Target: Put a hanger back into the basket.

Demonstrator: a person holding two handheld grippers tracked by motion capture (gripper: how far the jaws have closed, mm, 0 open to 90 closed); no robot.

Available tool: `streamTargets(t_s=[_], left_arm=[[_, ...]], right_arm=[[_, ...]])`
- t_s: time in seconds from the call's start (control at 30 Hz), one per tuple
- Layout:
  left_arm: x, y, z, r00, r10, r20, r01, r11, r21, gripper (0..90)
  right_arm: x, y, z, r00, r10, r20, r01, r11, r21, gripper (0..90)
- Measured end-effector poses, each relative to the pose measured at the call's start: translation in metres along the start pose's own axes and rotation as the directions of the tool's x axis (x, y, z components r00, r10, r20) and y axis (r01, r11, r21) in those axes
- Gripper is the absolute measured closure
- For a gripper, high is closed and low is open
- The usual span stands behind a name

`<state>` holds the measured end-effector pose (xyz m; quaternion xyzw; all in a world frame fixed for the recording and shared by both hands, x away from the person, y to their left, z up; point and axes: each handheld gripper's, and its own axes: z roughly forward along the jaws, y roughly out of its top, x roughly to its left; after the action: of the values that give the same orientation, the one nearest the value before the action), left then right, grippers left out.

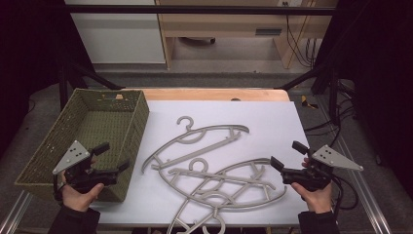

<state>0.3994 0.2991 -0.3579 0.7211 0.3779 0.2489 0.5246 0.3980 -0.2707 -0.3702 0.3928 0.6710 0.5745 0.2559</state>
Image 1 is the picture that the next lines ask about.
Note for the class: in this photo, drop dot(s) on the black curtain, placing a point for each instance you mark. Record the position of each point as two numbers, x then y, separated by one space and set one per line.
380 65
29 48

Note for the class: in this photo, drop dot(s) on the white cabinet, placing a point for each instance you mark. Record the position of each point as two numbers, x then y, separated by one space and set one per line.
120 35

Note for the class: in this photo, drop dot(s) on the green woven basket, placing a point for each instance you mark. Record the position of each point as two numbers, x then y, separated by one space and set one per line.
97 123

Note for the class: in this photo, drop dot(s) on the light wooden desk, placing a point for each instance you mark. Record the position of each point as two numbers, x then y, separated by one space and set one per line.
227 26

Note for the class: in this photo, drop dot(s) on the person's left hand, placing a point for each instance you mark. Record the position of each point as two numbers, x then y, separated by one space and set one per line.
79 200

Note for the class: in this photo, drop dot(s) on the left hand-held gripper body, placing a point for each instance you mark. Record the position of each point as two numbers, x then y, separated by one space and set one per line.
73 156

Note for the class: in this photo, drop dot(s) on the aluminium rail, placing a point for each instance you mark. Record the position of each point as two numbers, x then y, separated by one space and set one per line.
14 214
367 195

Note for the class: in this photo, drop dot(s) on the black horizontal frame bar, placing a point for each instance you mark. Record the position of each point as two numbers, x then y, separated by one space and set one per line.
195 9

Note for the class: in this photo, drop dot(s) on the grey plastic clothes hanger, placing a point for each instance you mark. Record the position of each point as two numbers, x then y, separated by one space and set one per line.
198 160
253 205
223 224
242 128

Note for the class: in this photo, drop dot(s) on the person's right hand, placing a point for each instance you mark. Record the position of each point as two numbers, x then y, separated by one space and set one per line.
318 201

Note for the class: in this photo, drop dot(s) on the black metal stand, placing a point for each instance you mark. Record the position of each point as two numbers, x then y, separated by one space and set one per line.
63 81
332 94

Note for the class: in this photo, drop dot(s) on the yellow and black tool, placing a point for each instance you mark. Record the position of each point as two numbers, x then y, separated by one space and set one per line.
306 102

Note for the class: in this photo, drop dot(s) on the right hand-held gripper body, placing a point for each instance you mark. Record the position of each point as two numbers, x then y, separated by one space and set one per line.
334 159

